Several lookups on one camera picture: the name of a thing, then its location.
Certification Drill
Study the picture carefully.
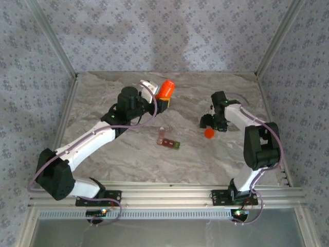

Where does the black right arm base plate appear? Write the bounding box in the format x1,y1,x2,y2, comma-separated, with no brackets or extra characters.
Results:
211,189,259,206

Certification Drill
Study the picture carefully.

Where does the orange pill bottle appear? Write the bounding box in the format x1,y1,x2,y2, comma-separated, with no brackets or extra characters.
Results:
155,79,176,100

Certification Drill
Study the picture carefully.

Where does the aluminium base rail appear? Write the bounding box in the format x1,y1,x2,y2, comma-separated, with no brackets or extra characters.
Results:
27,180,308,209

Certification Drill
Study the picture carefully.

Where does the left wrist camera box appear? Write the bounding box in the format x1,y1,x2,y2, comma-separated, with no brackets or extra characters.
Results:
139,80,160,103

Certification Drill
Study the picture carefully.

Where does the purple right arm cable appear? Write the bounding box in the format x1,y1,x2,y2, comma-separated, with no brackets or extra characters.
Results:
227,92,285,227

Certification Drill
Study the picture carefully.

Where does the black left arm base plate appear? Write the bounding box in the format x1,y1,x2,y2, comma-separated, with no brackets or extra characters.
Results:
75,189,122,207

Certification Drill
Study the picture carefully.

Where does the grey slotted cable duct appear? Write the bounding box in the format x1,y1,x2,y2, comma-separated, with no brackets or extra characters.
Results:
38,208,233,221

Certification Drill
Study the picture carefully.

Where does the grey metal panel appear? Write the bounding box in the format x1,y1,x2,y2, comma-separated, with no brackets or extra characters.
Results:
30,218,306,247

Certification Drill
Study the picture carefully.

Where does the small LED circuit board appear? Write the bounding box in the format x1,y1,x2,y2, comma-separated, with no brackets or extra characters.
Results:
85,208,107,217
230,208,249,217

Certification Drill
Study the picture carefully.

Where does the aluminium frame post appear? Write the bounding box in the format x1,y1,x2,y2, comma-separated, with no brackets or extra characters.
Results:
255,0,308,77
25,0,79,78

